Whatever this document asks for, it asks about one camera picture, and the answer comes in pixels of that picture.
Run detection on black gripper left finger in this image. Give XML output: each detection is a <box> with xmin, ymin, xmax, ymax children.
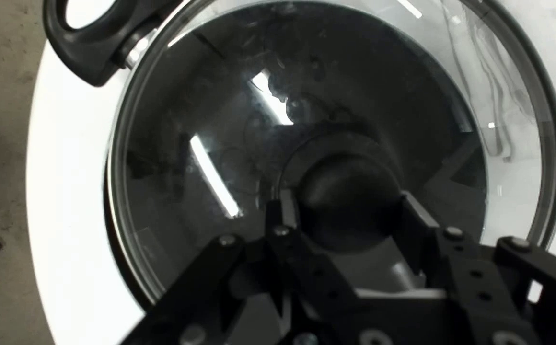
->
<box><xmin>122</xmin><ymin>190</ymin><xmax>358</xmax><ymax>345</ymax></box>

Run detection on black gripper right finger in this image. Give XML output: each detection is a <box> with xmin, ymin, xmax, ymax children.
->
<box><xmin>396</xmin><ymin>190</ymin><xmax>556</xmax><ymax>345</ymax></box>

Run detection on transparent glass lid black knob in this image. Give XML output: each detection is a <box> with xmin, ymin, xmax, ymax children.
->
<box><xmin>103</xmin><ymin>0</ymin><xmax>556</xmax><ymax>311</ymax></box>

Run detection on black cooking pot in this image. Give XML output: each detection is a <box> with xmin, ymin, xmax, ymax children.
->
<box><xmin>41</xmin><ymin>0</ymin><xmax>492</xmax><ymax>309</ymax></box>

